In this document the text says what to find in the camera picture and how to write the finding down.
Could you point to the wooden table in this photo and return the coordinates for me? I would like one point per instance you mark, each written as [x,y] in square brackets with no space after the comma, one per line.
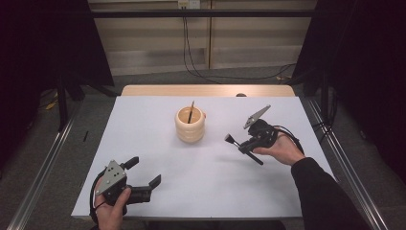
[191,90]

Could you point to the black horizontal metal bar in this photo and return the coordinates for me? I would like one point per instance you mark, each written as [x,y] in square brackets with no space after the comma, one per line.
[204,13]

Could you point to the black curtain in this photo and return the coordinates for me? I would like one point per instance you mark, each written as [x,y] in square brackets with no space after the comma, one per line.
[38,48]
[367,64]

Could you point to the person's right hand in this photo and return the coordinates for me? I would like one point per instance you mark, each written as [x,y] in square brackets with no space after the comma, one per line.
[284,150]

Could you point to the person's left hand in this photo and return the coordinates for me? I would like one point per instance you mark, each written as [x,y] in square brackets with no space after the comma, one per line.
[110,218]

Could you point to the small black stick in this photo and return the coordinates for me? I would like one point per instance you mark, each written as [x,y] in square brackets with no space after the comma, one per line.
[85,136]

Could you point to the black metal stand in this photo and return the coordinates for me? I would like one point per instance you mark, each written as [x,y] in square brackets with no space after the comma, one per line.
[62,105]

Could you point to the white table cover board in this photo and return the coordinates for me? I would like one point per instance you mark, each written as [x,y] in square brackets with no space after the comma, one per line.
[207,191]

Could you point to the yellow floor tape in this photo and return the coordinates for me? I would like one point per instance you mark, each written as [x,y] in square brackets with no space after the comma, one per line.
[51,105]

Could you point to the black pencil with orange end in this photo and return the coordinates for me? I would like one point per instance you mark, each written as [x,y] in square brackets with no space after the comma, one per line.
[191,113]

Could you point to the black makeup brush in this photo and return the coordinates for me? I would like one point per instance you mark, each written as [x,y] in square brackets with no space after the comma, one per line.
[229,139]

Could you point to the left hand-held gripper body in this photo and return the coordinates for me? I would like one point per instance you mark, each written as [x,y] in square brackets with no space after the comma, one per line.
[111,179]

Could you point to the white wall socket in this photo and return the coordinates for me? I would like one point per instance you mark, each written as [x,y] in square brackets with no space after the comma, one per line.
[189,4]

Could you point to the cream ribbed cup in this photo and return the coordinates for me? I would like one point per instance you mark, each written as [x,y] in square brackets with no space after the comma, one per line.
[190,132]

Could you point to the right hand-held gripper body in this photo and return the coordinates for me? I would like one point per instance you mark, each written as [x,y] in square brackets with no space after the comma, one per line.
[265,134]

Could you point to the aluminium floor rail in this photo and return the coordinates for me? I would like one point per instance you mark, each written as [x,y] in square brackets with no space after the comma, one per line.
[41,179]
[351,172]

